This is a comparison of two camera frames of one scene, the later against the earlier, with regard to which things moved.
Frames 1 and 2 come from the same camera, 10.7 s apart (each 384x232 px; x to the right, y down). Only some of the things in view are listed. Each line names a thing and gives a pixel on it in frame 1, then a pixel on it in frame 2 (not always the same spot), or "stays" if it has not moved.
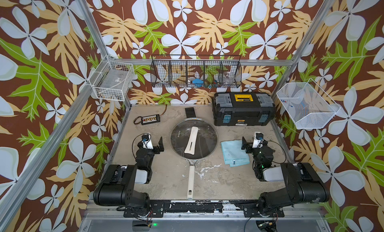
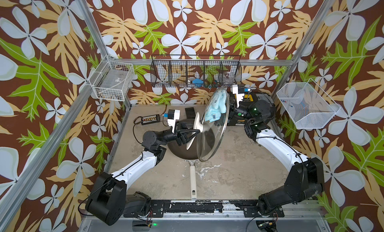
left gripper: x=160 y=148 to x=178 y=136
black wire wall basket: x=181 y=71 stays
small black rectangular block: x=190 y=112 stays
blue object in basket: x=197 y=82 stays
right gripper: x=249 y=146 to x=234 y=113
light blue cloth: x=233 y=154 to x=218 y=105
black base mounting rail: x=248 y=208 stays
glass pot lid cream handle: x=190 y=147 to x=212 y=127
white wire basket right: x=309 y=106 stays
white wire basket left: x=112 y=80 stays
